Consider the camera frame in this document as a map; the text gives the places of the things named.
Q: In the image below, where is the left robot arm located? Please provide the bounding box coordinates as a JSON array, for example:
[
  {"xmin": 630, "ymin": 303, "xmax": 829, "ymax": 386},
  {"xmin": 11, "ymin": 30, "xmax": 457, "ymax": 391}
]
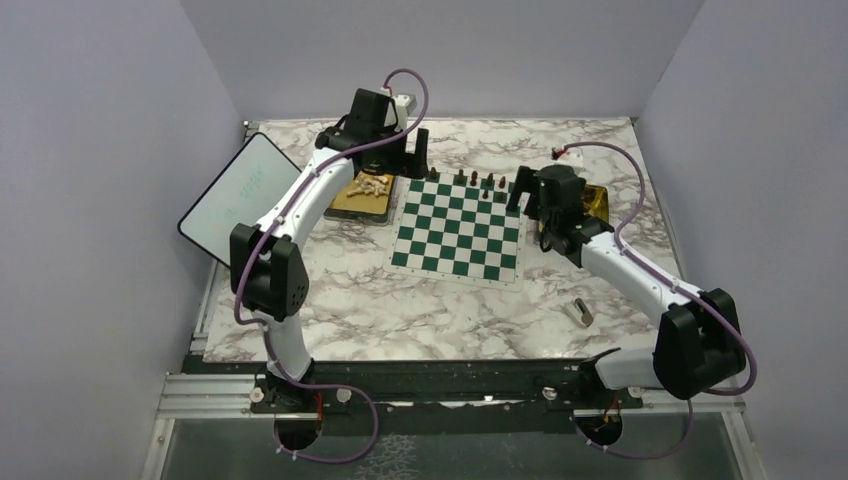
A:
[{"xmin": 229, "ymin": 86, "xmax": 429, "ymax": 411}]

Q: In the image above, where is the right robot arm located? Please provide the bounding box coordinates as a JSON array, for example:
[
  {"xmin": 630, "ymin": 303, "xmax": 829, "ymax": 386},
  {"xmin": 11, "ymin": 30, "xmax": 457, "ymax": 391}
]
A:
[{"xmin": 507, "ymin": 165, "xmax": 753, "ymax": 407}]

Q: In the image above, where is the gold tin with light pieces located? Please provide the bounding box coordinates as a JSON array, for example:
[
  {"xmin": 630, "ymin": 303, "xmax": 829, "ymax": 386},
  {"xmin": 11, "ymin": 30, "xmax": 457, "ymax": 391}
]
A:
[{"xmin": 323, "ymin": 172, "xmax": 396, "ymax": 225}]

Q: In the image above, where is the gold tin with dark pieces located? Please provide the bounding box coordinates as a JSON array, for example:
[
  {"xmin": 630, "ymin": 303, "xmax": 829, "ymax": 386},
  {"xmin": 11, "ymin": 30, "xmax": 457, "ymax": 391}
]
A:
[{"xmin": 536, "ymin": 185, "xmax": 610, "ymax": 233}]

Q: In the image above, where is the green white chess board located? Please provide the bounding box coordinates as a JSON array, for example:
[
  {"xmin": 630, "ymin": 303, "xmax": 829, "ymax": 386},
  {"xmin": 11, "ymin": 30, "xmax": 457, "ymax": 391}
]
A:
[{"xmin": 384, "ymin": 172, "xmax": 527, "ymax": 292}]

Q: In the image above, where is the beige black small device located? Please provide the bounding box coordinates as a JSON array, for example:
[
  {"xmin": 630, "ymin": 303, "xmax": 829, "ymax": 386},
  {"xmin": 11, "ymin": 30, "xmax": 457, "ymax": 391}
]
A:
[{"xmin": 564, "ymin": 298, "xmax": 594, "ymax": 329}]

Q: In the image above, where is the small whiteboard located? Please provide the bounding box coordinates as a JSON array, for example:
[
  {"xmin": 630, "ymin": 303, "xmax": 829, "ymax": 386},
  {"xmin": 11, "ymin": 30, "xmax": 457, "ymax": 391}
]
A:
[{"xmin": 177, "ymin": 132, "xmax": 301, "ymax": 266}]

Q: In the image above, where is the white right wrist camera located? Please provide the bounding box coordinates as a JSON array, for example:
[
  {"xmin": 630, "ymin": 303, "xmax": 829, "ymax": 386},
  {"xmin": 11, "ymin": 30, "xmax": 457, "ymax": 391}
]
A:
[{"xmin": 551, "ymin": 147, "xmax": 584, "ymax": 161}]

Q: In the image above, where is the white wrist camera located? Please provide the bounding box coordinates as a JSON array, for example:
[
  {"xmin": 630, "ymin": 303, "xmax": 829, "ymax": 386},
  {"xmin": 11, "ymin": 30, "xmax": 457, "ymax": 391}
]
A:
[
  {"xmin": 551, "ymin": 147, "xmax": 584, "ymax": 161},
  {"xmin": 387, "ymin": 93, "xmax": 417, "ymax": 131}
]

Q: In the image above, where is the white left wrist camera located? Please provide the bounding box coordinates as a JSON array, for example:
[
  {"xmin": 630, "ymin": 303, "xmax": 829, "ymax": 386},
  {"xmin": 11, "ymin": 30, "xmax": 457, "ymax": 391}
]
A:
[{"xmin": 387, "ymin": 93, "xmax": 417, "ymax": 131}]

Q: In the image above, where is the black mounting rail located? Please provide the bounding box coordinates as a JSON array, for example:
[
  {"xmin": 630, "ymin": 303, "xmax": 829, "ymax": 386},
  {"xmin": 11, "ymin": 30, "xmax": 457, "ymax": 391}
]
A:
[{"xmin": 182, "ymin": 355, "xmax": 643, "ymax": 436}]

